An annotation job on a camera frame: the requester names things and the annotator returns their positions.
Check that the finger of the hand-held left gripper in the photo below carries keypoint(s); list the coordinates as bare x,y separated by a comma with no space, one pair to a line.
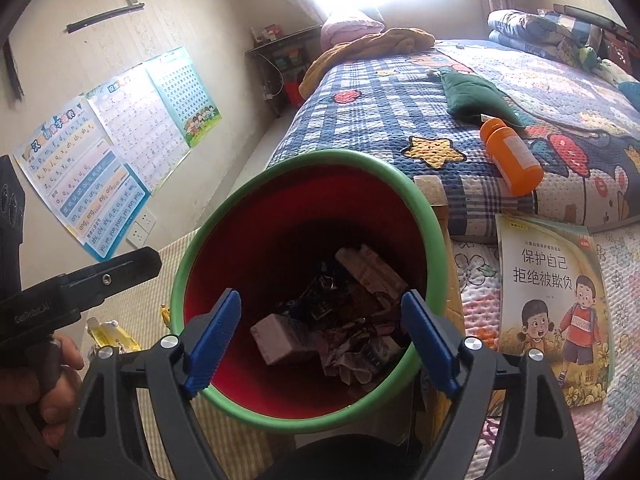
115,272

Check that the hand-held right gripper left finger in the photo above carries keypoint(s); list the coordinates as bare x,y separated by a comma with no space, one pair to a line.
212,340

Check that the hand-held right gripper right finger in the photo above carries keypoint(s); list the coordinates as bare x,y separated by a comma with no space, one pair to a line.
427,340

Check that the yellow wrapper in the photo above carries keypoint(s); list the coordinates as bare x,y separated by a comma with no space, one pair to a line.
112,336

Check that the white milk carton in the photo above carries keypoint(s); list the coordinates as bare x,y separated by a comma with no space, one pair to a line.
282,340

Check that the white pink paper wrapper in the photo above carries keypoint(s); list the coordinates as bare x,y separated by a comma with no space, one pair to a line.
370,270

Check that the blue cookie wrapper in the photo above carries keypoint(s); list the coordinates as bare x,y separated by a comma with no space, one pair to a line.
300,307

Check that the red bin with green rim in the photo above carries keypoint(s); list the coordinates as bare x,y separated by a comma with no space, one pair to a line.
280,200

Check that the person's left hand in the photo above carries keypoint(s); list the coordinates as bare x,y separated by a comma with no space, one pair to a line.
60,375

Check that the yellow checked tablecloth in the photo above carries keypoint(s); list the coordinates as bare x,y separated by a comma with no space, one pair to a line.
240,440

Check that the children's picture book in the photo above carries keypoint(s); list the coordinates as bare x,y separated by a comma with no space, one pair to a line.
545,270

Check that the brown cardboard box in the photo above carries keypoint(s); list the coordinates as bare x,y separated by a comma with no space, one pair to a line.
431,192

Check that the orange plastic bottle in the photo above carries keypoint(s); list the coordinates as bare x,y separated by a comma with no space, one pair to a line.
515,160

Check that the blue plaid patchwork quilt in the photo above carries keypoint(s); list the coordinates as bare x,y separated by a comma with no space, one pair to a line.
380,115

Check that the green fabric pouch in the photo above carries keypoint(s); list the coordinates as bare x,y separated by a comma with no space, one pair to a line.
470,92

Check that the red box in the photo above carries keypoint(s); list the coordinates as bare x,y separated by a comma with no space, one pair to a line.
292,92

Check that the dark metal shelf unit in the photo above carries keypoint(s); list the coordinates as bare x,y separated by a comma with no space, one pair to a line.
280,60

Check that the brown blanket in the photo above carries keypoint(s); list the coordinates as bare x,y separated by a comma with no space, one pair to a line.
365,47

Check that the pink pillow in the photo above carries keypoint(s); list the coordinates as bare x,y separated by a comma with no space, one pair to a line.
350,27

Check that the green plush toy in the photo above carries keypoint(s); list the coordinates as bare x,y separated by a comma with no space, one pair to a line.
592,59

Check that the folded blue printed quilt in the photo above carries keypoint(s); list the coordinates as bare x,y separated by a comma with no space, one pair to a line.
540,32

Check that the dark red printed bag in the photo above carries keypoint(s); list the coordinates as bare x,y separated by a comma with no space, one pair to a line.
622,50

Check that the white wall socket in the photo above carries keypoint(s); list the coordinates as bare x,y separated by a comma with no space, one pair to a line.
134,236
148,220

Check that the blue pinyin wall poster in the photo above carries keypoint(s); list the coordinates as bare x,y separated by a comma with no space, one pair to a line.
75,180

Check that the pale chart wall poster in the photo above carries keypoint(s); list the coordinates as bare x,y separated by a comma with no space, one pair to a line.
135,125

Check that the green bordered wall poster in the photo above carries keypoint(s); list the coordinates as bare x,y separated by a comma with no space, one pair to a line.
180,90

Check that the black wall strip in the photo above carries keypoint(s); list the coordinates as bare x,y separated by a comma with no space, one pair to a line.
100,16

